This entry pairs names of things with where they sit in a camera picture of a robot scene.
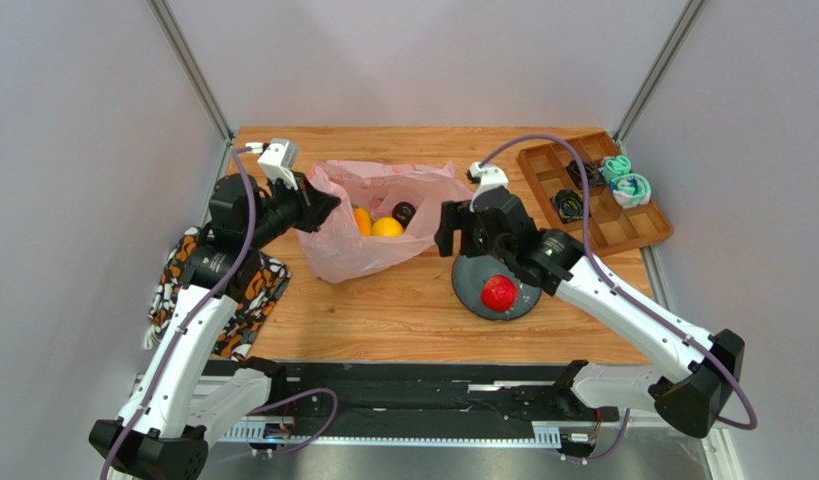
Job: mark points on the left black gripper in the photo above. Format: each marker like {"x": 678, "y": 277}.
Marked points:
{"x": 313, "y": 205}

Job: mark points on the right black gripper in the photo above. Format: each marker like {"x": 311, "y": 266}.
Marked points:
{"x": 472, "y": 219}

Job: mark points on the dark purple plum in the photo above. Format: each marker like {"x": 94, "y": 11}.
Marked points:
{"x": 403, "y": 213}

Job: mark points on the yellow lemon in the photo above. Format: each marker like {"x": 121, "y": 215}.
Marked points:
{"x": 387, "y": 227}

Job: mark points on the pink peach plastic bag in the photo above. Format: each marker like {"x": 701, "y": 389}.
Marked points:
{"x": 339, "y": 252}

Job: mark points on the yellow orange mango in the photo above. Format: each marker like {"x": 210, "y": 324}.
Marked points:
{"x": 363, "y": 221}

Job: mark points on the red apple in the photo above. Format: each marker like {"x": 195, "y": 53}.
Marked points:
{"x": 499, "y": 294}

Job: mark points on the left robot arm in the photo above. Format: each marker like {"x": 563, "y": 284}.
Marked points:
{"x": 160, "y": 433}

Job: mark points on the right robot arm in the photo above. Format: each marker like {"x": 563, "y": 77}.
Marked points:
{"x": 692, "y": 378}

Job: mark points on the dark round plate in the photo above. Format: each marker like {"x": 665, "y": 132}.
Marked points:
{"x": 469, "y": 277}

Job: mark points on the orange black patterned cloth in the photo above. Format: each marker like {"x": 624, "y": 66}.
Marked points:
{"x": 240, "y": 332}

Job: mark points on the dark green patterned sock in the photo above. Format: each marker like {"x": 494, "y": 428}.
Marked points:
{"x": 568, "y": 205}

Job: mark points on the black rolled sock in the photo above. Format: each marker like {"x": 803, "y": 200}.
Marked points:
{"x": 594, "y": 176}

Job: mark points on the wooden compartment tray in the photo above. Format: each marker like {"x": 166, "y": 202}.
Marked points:
{"x": 612, "y": 229}

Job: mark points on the mint green rolled sock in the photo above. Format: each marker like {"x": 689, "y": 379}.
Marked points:
{"x": 613, "y": 167}

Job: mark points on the white teal rolled sock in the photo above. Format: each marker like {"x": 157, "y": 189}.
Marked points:
{"x": 631, "y": 190}

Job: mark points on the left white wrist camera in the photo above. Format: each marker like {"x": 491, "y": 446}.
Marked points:
{"x": 276, "y": 160}

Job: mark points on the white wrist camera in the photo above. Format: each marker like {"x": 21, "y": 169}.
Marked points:
{"x": 486, "y": 177}
{"x": 276, "y": 160}

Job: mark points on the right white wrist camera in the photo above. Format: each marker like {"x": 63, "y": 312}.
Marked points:
{"x": 486, "y": 177}

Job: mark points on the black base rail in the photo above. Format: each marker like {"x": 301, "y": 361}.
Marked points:
{"x": 442, "y": 404}

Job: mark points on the left aluminium frame post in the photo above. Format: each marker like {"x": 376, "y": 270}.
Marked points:
{"x": 176, "y": 38}

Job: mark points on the aluminium frame post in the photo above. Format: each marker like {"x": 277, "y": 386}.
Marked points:
{"x": 684, "y": 25}
{"x": 176, "y": 38}

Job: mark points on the right aluminium frame post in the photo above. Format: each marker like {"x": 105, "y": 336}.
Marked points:
{"x": 684, "y": 25}

